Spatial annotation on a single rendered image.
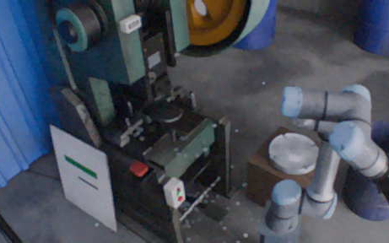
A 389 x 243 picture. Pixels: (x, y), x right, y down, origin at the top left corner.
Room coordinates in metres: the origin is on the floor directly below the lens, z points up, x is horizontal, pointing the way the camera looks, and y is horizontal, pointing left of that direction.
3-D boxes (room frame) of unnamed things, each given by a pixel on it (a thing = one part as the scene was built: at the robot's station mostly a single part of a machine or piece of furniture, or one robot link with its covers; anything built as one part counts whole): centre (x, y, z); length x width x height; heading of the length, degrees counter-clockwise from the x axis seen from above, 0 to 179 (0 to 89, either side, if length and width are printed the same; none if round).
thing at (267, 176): (1.35, -0.55, 0.18); 0.40 x 0.38 x 0.35; 46
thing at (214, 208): (1.32, 0.11, 0.14); 0.59 x 0.10 x 0.05; 49
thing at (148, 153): (1.41, 0.21, 0.68); 0.45 x 0.30 x 0.06; 139
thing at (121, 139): (1.28, 0.33, 0.76); 0.17 x 0.06 x 0.10; 139
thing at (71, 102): (1.30, 0.50, 0.45); 0.92 x 0.12 x 0.90; 49
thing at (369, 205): (1.23, -1.09, 0.24); 0.42 x 0.42 x 0.48
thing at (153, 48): (1.38, 0.18, 1.04); 0.17 x 0.15 x 0.30; 49
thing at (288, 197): (0.87, -0.36, 0.62); 0.13 x 0.12 x 0.14; 69
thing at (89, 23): (1.23, 0.39, 1.31); 0.22 x 0.12 x 0.22; 49
